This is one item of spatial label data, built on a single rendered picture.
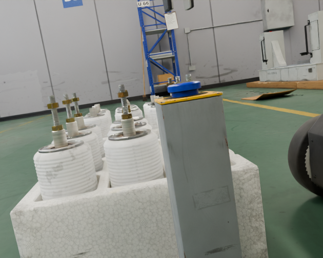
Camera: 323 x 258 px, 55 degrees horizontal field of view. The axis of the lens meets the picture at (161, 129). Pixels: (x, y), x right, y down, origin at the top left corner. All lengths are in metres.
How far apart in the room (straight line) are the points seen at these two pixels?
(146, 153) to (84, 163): 0.10
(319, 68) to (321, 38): 0.32
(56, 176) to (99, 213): 0.09
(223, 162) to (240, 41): 6.95
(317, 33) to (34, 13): 5.44
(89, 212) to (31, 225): 0.09
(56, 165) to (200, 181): 0.25
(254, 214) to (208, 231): 0.18
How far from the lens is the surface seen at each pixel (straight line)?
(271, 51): 5.11
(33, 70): 7.20
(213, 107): 0.35
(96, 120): 1.05
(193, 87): 0.36
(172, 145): 0.35
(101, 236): 0.52
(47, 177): 0.54
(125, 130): 0.54
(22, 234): 0.54
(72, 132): 0.67
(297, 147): 0.78
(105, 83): 6.89
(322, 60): 3.83
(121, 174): 0.52
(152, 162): 0.52
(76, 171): 0.53
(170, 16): 6.32
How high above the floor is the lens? 0.34
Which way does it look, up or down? 9 degrees down
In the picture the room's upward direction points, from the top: 9 degrees counter-clockwise
